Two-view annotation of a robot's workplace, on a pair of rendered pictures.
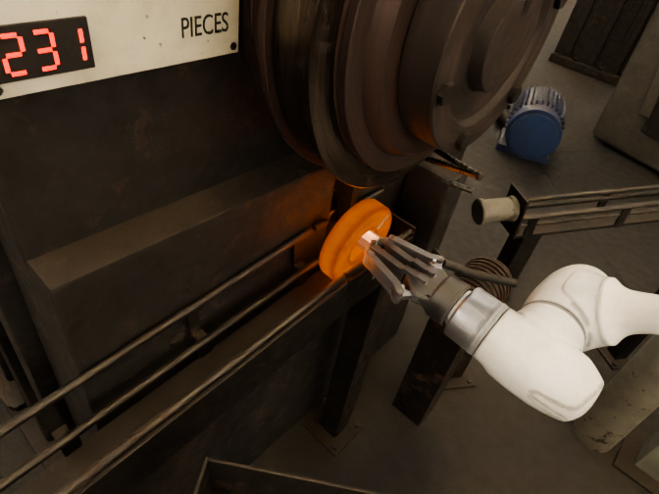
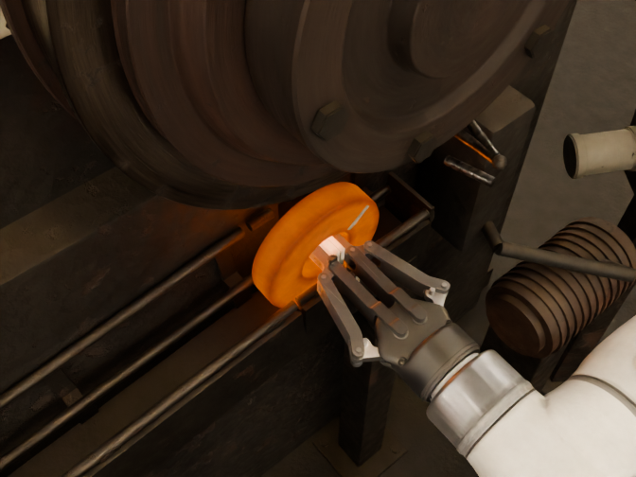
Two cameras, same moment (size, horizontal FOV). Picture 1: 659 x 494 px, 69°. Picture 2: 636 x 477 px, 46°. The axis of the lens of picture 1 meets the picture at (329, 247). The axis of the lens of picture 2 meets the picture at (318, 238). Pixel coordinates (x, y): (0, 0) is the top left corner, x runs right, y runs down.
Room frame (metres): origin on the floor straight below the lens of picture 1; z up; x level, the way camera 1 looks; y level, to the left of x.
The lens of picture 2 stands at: (0.19, -0.16, 1.39)
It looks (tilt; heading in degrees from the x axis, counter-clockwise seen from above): 54 degrees down; 15
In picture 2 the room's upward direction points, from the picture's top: straight up
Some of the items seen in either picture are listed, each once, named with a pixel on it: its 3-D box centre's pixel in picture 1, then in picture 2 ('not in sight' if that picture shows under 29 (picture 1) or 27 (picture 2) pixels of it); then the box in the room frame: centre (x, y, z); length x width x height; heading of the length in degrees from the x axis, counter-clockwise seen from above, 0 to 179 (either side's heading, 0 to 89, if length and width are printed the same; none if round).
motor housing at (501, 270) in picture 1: (445, 346); (530, 350); (0.85, -0.36, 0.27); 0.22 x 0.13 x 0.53; 144
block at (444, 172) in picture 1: (423, 211); (467, 162); (0.86, -0.18, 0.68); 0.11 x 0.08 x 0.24; 54
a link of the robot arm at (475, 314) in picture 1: (474, 319); (476, 398); (0.50, -0.23, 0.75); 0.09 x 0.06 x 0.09; 144
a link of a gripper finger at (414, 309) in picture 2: (404, 261); (383, 289); (0.59, -0.12, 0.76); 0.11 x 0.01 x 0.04; 53
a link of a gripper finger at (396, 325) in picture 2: (395, 268); (364, 303); (0.57, -0.11, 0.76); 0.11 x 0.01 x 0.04; 56
